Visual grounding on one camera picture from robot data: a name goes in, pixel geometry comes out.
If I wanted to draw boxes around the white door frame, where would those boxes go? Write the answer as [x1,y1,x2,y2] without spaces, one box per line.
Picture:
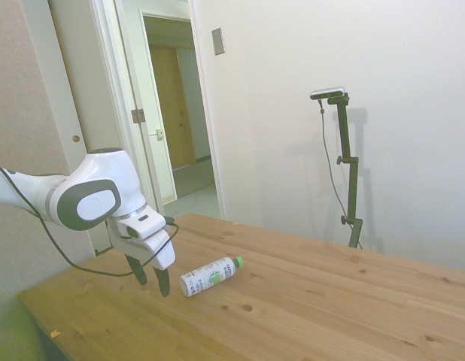
[90,0,228,221]

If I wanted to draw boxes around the metal wall plate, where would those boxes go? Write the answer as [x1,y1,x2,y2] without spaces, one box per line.
[211,26,228,56]

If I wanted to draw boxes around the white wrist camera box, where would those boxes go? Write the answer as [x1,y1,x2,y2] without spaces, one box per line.
[116,209,168,241]

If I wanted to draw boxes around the brown wooden hallway door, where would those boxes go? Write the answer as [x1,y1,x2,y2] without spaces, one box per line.
[149,44,197,171]

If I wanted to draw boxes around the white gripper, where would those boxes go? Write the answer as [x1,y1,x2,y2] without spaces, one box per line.
[106,220,177,299]

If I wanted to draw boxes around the white green-capped water bottle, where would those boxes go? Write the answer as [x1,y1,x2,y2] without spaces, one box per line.
[180,256,245,299]

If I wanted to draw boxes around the silver exterior camera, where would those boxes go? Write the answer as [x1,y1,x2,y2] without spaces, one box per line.
[309,86,348,102]

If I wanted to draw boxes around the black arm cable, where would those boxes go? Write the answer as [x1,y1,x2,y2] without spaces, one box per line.
[0,161,180,278]

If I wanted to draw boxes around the black camera stand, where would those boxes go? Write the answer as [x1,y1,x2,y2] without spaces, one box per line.
[326,93,364,250]

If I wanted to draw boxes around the camera on black stand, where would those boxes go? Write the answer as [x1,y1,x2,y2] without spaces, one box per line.
[318,99,364,250]

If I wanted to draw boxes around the beige room door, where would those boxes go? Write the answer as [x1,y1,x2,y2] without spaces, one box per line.
[47,0,123,257]

